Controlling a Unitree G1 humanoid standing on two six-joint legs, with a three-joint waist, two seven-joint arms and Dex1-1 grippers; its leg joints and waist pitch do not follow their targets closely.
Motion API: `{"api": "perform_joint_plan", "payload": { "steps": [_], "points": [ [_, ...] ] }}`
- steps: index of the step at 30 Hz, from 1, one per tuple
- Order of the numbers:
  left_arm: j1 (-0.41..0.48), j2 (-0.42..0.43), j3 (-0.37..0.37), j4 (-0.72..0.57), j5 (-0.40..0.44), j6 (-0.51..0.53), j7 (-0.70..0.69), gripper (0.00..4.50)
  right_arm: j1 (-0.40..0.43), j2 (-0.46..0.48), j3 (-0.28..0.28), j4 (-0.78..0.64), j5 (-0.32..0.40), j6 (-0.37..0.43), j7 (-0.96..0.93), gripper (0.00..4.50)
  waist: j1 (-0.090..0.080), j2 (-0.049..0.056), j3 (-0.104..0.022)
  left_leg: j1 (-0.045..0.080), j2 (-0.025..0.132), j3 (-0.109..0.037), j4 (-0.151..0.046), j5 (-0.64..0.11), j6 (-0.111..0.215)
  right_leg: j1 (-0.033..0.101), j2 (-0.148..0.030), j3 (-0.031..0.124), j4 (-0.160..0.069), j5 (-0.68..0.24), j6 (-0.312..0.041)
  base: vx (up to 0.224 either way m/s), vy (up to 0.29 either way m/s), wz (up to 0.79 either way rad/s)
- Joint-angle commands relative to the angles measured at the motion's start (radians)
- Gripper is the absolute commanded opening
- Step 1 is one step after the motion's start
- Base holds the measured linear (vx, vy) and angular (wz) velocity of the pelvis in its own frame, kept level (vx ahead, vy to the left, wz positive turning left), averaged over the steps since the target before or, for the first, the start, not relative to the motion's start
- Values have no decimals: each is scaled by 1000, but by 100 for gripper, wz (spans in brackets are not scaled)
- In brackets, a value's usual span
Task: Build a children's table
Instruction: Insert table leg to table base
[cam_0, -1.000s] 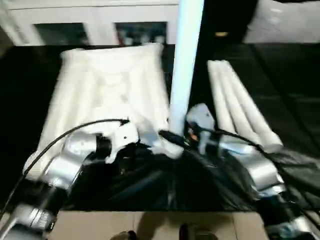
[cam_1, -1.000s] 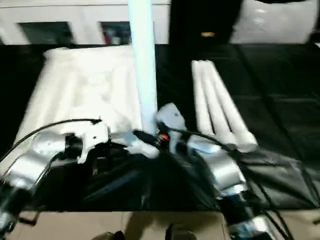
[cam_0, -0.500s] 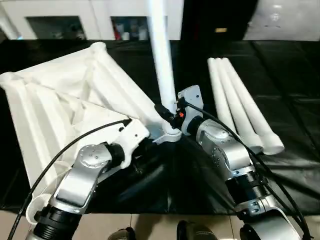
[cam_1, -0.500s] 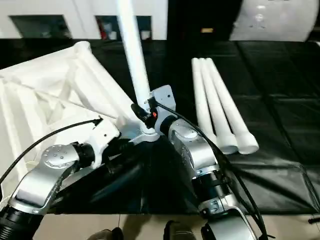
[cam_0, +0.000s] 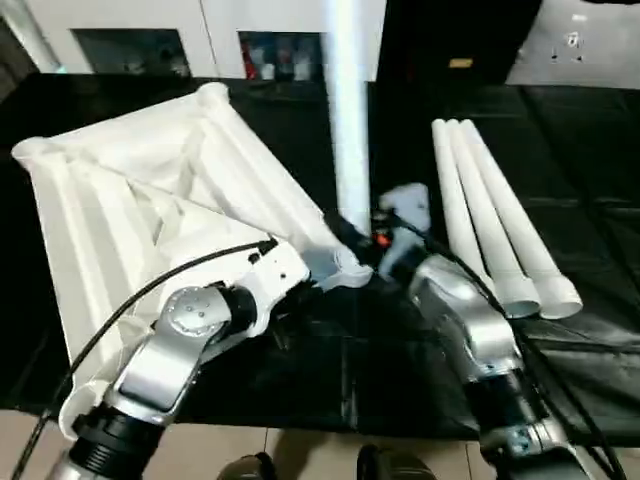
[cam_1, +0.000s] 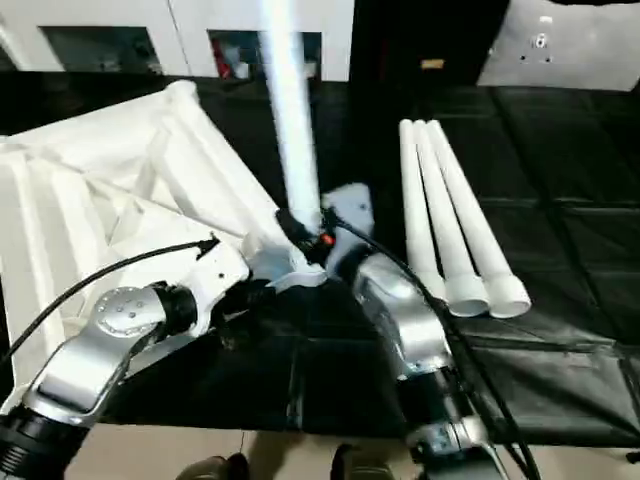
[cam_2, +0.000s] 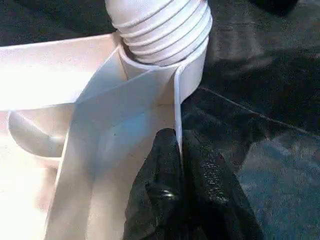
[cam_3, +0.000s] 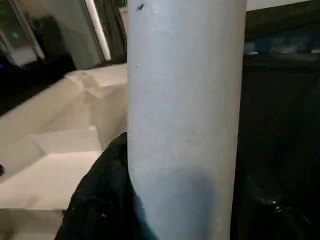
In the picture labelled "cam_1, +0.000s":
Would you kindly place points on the red bottle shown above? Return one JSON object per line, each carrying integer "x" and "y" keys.
{"x": 219, "y": 55}

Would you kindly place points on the grey printed cushion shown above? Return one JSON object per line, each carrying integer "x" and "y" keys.
{"x": 575, "y": 45}

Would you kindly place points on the white sideboard with glass doors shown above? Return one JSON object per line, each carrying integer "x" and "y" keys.
{"x": 190, "y": 30}

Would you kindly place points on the white leg with black mark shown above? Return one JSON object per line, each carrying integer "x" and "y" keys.
{"x": 295, "y": 140}

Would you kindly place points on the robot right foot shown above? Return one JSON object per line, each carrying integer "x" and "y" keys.
{"x": 365, "y": 465}

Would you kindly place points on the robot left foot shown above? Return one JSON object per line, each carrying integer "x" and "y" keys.
{"x": 215, "y": 467}

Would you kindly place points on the black work mat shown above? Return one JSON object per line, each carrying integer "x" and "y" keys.
{"x": 550, "y": 225}

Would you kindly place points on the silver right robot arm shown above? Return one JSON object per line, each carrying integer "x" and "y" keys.
{"x": 400, "y": 310}

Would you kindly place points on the white plastic table top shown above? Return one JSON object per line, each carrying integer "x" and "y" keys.
{"x": 100, "y": 190}

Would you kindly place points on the white plastic table leg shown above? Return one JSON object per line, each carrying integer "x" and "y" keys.
{"x": 416, "y": 200}
{"x": 440, "y": 200}
{"x": 466, "y": 200}

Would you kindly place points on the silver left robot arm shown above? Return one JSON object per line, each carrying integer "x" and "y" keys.
{"x": 100, "y": 340}

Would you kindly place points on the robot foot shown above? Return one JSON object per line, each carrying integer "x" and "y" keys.
{"x": 365, "y": 465}
{"x": 215, "y": 467}

